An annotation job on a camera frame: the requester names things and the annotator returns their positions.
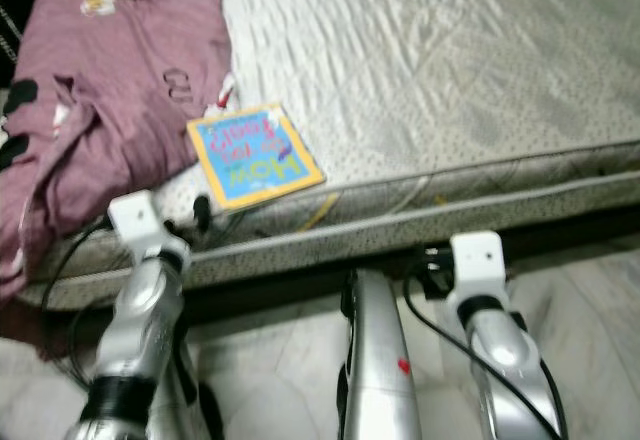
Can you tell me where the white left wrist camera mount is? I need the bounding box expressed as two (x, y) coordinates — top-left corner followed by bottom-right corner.
(107, 189), (193, 268)

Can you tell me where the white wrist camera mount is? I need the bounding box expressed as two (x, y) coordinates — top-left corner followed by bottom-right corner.
(107, 189), (193, 268)
(447, 229), (514, 308)

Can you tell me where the black bag with white print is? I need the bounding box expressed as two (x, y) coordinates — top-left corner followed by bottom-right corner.
(0, 0), (28, 66)

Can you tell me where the blue yellow-edged picture book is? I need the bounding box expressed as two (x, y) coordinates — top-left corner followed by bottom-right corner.
(186, 101), (328, 212)

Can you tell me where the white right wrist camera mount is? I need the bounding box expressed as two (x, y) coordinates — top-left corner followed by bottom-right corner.
(447, 229), (514, 308)

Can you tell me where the white quilted patterned mattress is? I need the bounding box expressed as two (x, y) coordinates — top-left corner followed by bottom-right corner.
(20, 0), (640, 313)

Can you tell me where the pink cartoon mouse blanket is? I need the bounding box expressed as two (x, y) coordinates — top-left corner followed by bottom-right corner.
(0, 0), (241, 361)

